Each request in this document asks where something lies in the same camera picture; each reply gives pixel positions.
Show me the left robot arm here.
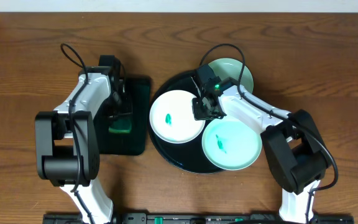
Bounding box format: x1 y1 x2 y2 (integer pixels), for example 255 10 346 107
35 66 126 223

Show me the white plate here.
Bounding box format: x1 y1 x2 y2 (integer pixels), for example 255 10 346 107
149 90 206 144

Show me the round black tray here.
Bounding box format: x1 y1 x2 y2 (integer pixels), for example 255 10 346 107
149 71 235 174

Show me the rectangular black tray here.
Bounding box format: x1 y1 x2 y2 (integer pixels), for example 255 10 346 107
94 77 150 156

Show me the green sponge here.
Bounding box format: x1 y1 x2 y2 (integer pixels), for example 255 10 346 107
109 118 132 134

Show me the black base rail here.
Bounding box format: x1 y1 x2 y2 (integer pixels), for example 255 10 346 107
42 213 355 224

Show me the mint green plate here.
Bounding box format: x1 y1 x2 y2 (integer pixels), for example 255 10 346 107
208 58 254 93
201 118 262 170

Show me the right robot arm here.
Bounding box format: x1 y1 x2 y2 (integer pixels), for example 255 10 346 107
193 84 339 223

